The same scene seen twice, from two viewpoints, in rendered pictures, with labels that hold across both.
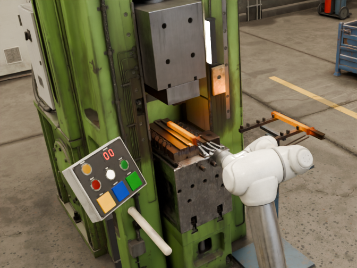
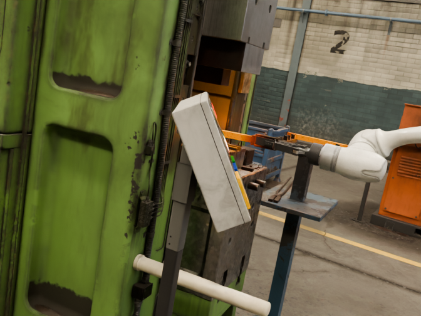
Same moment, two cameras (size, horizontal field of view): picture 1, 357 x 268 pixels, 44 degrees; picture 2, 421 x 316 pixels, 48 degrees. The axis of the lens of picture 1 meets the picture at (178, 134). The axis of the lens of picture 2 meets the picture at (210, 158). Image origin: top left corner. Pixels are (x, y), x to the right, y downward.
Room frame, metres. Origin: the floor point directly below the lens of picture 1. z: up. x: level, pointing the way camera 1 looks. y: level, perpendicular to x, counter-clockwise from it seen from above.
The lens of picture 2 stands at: (0.93, 1.10, 1.27)
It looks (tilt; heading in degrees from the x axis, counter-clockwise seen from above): 11 degrees down; 321
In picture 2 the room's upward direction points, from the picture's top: 10 degrees clockwise
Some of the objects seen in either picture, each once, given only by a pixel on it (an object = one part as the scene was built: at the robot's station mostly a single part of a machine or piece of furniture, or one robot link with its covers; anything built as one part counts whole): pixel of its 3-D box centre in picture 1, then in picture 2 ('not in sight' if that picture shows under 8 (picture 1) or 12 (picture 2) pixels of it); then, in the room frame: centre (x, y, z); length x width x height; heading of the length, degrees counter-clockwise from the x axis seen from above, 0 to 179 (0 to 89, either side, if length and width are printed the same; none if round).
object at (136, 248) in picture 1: (136, 246); not in sight; (2.13, 0.32, 0.36); 0.09 x 0.07 x 0.12; 118
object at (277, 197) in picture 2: (276, 151); (284, 187); (2.43, -0.61, 0.77); 0.60 x 0.04 x 0.01; 124
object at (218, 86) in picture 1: (218, 80); (246, 73); (2.46, -0.26, 1.27); 0.09 x 0.02 x 0.17; 118
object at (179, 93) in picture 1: (164, 82); (200, 51); (2.38, 0.05, 1.32); 0.42 x 0.20 x 0.10; 28
